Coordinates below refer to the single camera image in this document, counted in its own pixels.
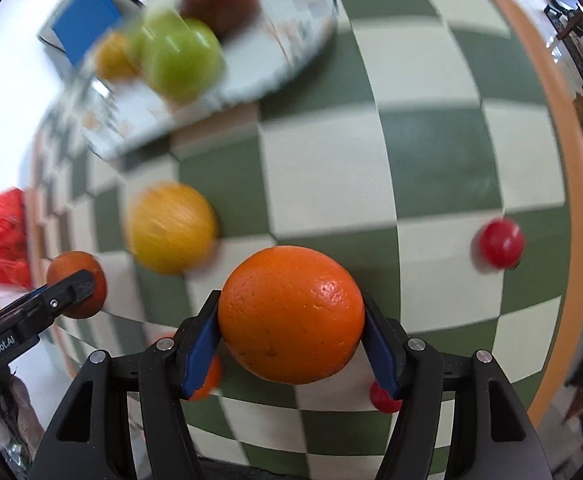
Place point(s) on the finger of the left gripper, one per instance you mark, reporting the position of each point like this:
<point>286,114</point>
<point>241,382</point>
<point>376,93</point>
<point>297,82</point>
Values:
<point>37,310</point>

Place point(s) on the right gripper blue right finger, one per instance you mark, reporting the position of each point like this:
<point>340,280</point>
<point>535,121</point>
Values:
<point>410,371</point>

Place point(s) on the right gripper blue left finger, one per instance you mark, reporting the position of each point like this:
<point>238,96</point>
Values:
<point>170,371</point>

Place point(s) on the dark orange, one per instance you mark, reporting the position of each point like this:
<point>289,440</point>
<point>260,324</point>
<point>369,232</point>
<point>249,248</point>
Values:
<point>90,282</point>

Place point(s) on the small red tomato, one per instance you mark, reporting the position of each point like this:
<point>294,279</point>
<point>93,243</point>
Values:
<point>501,243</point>
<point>382,401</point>

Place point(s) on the bright orange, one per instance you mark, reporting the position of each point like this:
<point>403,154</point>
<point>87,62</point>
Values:
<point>291,315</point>

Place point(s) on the yellow orange large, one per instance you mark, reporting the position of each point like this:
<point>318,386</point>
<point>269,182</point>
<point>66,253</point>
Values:
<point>171,228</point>

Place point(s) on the red plastic bag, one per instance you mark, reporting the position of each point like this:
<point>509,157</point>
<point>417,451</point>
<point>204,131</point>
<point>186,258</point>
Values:
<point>14,262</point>

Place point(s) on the yellow orange on plate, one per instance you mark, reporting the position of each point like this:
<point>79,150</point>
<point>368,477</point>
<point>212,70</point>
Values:
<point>110,58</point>

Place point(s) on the checkered green white tablecloth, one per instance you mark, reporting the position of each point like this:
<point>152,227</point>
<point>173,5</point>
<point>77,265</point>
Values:
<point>423,121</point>

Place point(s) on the green apple lower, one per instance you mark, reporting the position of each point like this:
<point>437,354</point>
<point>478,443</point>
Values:
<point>183,64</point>

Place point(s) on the green apple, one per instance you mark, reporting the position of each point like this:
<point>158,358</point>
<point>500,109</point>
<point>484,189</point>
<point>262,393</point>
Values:
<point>142,33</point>
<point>183,64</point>

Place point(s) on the green apple upper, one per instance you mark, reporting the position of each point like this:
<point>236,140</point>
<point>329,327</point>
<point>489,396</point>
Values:
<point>142,33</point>

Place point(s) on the blue cushioned chair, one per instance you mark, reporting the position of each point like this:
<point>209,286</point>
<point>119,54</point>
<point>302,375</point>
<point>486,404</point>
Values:
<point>75,25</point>

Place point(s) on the floral ceramic plate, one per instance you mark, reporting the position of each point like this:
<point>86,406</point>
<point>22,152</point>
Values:
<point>260,58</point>

